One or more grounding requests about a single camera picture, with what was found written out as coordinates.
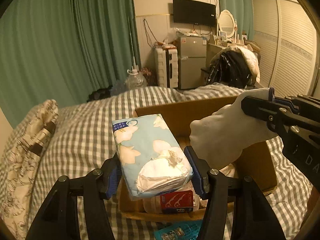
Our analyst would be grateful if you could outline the wide green curtain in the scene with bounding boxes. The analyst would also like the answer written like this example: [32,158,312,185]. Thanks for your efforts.
[0,0,141,124]

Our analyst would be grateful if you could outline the teal blister packet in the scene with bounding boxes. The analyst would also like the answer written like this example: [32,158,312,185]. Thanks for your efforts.
[153,220,203,240]

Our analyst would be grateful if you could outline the white oval mirror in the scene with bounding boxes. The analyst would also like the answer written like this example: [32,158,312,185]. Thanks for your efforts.
[218,9,237,39]

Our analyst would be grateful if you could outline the silver small fridge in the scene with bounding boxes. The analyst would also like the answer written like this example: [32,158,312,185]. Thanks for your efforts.
[176,35,208,90]

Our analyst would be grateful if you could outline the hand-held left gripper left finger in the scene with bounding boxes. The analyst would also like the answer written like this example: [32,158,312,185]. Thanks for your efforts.
[25,152,123,240]

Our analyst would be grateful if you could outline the blue floral tissue pack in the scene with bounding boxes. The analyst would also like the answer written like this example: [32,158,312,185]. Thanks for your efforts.
[112,114,194,197]

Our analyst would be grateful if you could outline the cardboard box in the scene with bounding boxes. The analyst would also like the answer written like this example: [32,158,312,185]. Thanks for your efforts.
[118,96,278,222]

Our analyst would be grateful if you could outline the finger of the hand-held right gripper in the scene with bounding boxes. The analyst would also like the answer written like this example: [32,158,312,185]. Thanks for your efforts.
[269,87,320,124]
[240,95,300,133]

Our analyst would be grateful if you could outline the large clear water bottle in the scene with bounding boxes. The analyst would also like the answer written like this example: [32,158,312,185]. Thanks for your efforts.
[124,67,148,91]

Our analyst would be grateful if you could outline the dark cloth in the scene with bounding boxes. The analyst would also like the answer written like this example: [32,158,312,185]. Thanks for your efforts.
[87,88,113,102]

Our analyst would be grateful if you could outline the wall television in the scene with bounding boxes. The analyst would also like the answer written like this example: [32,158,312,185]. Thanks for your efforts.
[172,0,217,27]

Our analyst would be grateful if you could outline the dressing table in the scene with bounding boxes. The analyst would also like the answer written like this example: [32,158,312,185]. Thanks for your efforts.
[206,42,232,63]

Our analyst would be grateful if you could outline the white pole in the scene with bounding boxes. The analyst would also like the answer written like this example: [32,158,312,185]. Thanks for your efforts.
[128,16,137,68]

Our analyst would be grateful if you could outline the grey checked bed blanket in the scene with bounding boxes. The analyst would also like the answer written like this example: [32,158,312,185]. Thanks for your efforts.
[0,82,314,240]

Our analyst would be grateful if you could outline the white puffer jacket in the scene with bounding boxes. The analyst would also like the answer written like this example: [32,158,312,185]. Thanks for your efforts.
[219,45,261,83]

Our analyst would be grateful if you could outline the red floss pick packet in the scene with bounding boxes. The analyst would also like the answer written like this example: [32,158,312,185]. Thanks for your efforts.
[160,190,194,214]

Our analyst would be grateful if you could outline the black jacket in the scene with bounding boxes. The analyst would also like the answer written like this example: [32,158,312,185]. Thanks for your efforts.
[204,50,253,89]

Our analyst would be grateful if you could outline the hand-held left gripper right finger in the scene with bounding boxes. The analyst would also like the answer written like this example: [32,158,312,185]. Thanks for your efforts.
[184,145,287,240]

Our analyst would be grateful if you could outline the white louvred wardrobe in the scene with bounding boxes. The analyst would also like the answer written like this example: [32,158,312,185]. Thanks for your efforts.
[251,0,318,98]

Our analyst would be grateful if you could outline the floral pillow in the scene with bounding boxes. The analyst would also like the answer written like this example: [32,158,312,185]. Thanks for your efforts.
[0,99,59,240]

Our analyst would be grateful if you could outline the clear plastic bags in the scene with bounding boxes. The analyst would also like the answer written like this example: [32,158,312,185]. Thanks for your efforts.
[163,27,198,48]

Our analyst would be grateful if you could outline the white cloth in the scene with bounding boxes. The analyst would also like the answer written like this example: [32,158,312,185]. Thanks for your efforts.
[189,87,278,171]

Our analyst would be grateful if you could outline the white suitcase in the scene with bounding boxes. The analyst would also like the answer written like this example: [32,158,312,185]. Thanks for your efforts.
[154,47,179,89]

